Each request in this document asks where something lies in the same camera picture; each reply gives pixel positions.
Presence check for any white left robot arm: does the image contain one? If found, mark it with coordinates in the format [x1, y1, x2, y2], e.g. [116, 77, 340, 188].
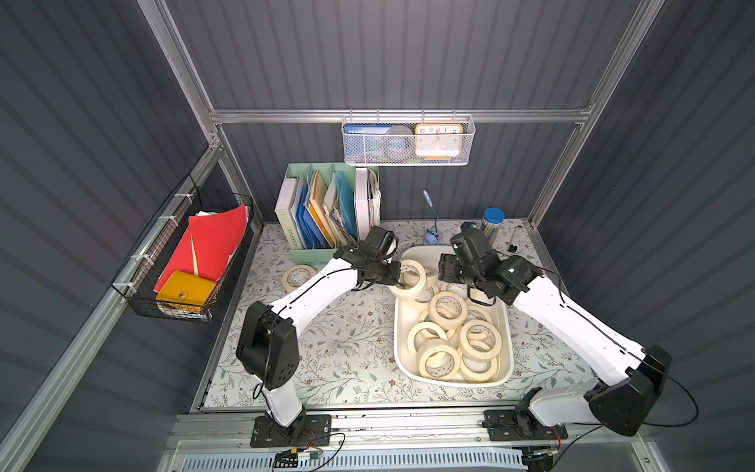
[235, 226, 401, 430]

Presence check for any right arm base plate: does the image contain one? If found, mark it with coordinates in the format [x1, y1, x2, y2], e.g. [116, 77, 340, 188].
[482, 409, 568, 442]

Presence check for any blue folder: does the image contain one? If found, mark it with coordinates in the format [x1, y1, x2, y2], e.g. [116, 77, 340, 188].
[295, 177, 330, 250]

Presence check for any white binder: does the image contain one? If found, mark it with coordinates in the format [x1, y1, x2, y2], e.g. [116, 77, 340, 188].
[354, 168, 372, 240]

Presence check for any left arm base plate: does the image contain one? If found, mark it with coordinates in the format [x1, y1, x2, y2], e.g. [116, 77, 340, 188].
[250, 414, 332, 448]

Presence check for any clear tube of coloured pencils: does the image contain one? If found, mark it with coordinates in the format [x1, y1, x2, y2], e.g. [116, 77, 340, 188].
[482, 208, 505, 245]

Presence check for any white wire wall basket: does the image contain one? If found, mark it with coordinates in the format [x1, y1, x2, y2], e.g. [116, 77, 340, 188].
[341, 111, 476, 167]

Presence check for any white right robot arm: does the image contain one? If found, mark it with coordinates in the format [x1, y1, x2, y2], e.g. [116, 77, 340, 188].
[438, 222, 672, 438]

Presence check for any grey tape roll in basket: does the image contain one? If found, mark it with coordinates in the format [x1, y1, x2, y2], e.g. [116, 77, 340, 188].
[383, 125, 415, 161]

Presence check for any cream book with black lettering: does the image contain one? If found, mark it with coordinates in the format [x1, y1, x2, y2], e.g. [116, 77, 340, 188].
[274, 177, 303, 250]

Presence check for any black wire side basket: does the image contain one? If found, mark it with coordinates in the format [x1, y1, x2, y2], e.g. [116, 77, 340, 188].
[111, 177, 256, 324]

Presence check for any yellow white alarm clock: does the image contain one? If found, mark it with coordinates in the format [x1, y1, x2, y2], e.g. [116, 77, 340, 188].
[414, 123, 464, 159]

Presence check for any mint green file organizer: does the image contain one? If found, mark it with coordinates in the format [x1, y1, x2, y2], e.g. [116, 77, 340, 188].
[284, 162, 381, 266]

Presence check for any blue box in basket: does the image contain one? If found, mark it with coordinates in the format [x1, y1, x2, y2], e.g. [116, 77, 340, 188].
[342, 124, 391, 165]

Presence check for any white plastic storage box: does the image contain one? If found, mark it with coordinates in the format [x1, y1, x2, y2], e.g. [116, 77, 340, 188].
[393, 246, 513, 389]

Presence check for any red paper folder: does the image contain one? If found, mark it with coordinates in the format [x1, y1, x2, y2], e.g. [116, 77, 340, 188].
[153, 205, 250, 292]

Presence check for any white slotted cable duct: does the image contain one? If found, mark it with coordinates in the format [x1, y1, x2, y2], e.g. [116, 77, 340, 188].
[178, 446, 528, 471]

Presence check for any yellow wallet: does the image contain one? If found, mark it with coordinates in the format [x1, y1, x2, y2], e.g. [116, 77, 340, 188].
[157, 271, 216, 308]

